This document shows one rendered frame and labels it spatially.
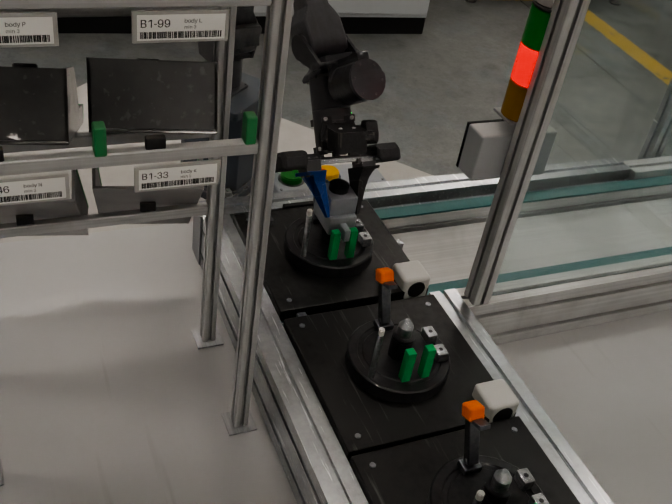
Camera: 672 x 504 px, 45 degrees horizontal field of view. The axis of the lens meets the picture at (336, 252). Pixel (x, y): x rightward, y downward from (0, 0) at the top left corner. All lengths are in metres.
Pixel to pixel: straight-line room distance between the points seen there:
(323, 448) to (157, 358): 0.33
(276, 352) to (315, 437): 0.15
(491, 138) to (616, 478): 0.51
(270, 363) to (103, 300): 0.35
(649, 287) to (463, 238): 0.32
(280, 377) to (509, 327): 0.43
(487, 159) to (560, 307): 0.35
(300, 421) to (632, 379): 0.59
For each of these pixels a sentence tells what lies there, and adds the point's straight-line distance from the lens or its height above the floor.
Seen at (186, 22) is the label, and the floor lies 1.44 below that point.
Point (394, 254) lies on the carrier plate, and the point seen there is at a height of 0.97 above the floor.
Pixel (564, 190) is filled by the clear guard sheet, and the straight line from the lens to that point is 1.22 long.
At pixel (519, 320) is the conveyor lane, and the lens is 1.34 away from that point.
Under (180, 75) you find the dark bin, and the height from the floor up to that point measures 1.36.
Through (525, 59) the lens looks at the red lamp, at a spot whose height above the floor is 1.35.
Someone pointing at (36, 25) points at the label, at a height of 1.45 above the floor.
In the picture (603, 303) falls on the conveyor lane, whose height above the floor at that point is 0.91.
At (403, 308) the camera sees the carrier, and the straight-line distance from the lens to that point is 1.20.
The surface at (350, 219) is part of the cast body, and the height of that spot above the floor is 1.05.
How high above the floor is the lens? 1.74
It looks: 37 degrees down
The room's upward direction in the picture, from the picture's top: 10 degrees clockwise
